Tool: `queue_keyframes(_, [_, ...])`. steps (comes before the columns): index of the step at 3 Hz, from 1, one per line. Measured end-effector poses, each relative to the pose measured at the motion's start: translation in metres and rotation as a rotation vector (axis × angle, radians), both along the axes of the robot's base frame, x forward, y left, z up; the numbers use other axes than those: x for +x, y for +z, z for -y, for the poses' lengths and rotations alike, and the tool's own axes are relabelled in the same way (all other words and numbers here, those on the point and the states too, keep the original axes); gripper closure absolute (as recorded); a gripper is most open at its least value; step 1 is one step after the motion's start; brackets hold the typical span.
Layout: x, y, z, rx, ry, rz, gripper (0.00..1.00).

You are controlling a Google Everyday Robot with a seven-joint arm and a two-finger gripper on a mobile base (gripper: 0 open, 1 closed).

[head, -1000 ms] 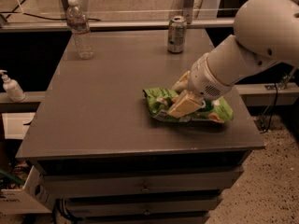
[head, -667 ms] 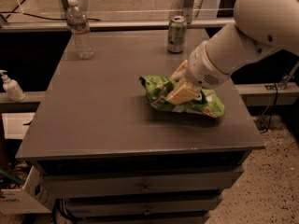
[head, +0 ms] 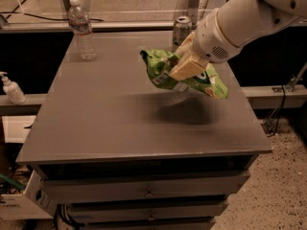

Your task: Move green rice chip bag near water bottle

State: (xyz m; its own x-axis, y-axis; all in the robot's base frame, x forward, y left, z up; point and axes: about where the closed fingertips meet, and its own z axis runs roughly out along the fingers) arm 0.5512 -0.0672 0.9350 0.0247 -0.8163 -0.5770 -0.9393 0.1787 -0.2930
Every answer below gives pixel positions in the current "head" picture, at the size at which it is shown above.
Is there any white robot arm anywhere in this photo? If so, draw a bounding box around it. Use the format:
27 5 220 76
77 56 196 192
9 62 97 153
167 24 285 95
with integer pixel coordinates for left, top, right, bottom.
170 0 307 81

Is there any metal drawer knob lower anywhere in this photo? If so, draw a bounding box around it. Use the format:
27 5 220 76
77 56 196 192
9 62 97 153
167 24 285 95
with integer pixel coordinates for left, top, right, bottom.
147 215 155 221

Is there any grey drawer cabinet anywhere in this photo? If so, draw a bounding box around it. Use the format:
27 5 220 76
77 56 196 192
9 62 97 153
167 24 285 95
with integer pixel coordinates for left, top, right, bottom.
17 32 271 230

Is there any white pump dispenser bottle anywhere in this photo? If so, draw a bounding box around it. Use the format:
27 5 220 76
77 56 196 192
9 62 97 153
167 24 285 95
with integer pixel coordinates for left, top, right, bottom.
0 72 26 104

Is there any metal drawer knob upper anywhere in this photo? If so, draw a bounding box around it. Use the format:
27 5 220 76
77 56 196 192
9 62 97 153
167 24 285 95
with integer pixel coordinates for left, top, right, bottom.
145 189 154 198

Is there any silver green soda can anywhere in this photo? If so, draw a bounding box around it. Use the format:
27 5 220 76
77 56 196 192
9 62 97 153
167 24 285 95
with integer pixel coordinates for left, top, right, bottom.
172 15 192 51

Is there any black cable under cabinet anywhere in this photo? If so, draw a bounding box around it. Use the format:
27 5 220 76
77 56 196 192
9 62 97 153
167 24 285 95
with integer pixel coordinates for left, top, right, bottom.
56 204 84 230

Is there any black cable at right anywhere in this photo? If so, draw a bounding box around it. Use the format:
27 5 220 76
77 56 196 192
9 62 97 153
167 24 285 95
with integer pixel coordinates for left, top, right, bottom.
267 84 287 137

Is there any metal drawer knob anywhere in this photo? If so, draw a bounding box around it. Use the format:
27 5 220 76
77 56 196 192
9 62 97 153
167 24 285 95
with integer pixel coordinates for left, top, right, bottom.
145 189 154 198
147 215 155 221

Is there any white cardboard box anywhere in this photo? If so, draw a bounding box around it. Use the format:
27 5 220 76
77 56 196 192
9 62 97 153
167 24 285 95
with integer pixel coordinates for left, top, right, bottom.
0 172 57 220

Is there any black cable on floor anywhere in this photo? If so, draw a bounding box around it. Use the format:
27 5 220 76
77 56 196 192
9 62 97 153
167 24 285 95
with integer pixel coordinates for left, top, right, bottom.
0 11 105 23

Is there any green rice chip bag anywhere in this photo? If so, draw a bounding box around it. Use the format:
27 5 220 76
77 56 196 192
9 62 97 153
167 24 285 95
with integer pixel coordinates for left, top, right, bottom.
139 49 229 100

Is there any clear plastic water bottle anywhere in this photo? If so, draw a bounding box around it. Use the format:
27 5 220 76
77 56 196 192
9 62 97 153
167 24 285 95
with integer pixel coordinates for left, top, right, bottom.
68 0 97 61

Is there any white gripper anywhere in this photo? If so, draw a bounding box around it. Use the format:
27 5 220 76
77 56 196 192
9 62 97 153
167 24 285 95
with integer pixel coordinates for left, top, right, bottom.
170 9 242 81

